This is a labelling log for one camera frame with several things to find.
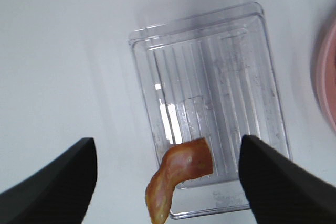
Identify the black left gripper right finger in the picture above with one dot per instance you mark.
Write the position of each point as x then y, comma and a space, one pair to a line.
279, 191

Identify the bacon strip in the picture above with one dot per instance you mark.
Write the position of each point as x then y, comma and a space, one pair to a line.
189, 160

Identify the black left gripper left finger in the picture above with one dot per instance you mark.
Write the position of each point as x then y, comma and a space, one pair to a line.
58, 193

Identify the clear left plastic tray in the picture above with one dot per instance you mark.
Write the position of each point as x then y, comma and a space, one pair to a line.
211, 76

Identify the pink round plate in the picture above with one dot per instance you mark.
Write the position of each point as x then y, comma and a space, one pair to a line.
323, 69

